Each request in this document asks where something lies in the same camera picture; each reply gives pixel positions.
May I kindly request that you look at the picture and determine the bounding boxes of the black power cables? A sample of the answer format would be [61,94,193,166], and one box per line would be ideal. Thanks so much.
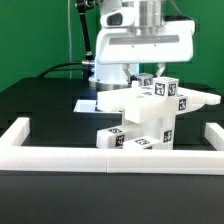
[37,61,96,80]

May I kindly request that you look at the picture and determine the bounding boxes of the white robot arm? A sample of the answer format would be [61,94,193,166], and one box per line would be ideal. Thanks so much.
[90,0,196,90]

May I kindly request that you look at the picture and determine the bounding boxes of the white base tag plate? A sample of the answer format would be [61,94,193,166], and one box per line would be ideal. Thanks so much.
[74,99,97,113]

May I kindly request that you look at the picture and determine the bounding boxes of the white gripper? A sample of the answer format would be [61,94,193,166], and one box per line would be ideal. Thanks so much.
[96,20,195,84]

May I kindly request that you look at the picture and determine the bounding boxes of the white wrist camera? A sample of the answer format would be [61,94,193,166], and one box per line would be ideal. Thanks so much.
[100,7,134,28]

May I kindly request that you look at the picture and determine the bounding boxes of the white chair seat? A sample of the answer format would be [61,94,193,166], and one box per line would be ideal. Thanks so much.
[122,116,176,150]

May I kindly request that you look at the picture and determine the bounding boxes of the white tagged nut cube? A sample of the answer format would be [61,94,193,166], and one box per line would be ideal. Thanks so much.
[137,73,153,87]

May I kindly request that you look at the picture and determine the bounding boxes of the white U-shaped obstacle fence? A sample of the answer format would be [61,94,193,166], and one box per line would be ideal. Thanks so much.
[0,117,224,175]

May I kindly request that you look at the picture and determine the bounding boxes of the white chair back frame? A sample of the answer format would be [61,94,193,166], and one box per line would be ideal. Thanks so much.
[97,87,221,123]

